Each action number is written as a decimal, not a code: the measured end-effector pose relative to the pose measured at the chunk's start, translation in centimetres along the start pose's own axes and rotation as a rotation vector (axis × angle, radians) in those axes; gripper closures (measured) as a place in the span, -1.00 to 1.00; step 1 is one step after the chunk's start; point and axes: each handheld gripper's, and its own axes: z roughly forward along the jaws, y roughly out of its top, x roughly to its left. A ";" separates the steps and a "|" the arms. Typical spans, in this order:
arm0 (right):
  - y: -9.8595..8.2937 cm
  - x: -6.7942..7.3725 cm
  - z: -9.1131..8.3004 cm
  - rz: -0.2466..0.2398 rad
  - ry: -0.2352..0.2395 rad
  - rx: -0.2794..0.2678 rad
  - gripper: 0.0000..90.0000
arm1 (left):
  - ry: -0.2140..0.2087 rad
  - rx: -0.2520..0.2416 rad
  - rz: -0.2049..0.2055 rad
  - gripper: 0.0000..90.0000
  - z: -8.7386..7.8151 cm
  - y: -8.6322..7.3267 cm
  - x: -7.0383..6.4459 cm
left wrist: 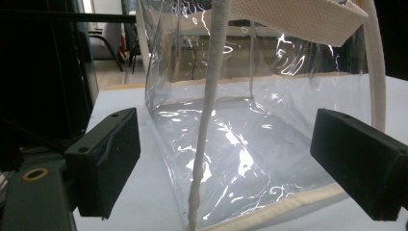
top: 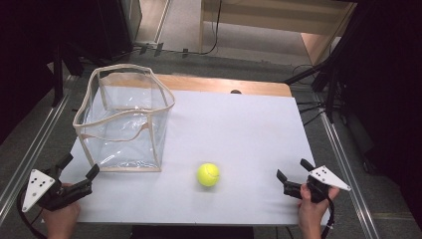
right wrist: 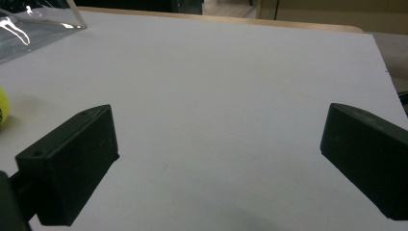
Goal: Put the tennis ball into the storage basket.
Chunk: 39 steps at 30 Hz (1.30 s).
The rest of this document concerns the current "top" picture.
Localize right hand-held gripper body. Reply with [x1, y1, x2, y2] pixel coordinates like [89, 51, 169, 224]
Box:
[284, 164, 352, 204]

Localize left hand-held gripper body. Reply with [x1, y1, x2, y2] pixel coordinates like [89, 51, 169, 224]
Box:
[21, 166, 94, 214]

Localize clear plastic bag beige trim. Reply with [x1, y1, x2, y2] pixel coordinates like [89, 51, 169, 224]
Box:
[72, 63, 176, 173]

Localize yellow tennis ball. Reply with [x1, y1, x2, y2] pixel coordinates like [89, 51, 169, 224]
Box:
[196, 162, 221, 187]

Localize person's left hand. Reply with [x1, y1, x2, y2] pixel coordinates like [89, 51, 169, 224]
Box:
[40, 182, 82, 236]

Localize person's right hand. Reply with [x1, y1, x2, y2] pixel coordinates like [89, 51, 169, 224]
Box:
[297, 183, 341, 224]

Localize black metal stand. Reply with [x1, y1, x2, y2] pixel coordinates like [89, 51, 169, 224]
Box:
[49, 43, 84, 108]

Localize black tripod stand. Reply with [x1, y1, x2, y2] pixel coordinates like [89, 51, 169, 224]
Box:
[283, 3, 366, 123]

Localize dark cabinet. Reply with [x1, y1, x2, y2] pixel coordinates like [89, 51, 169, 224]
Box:
[74, 0, 143, 63]

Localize light wooden cabinet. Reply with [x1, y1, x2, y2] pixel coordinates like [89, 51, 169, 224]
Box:
[198, 0, 358, 67]

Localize metal floor rail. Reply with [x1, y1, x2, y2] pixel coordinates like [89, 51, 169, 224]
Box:
[317, 106, 381, 239]
[0, 75, 78, 223]

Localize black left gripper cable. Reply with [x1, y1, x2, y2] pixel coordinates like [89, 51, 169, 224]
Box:
[16, 188, 48, 239]

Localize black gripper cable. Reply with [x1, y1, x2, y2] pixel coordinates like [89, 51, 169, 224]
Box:
[319, 197, 336, 239]
[16, 188, 48, 239]

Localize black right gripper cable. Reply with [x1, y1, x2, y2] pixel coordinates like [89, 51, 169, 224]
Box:
[319, 197, 336, 239]

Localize black floor cables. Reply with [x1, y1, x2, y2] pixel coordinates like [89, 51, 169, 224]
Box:
[292, 63, 327, 127]

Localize thin black hanging cable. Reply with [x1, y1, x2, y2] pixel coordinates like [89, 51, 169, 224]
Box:
[185, 0, 223, 56]

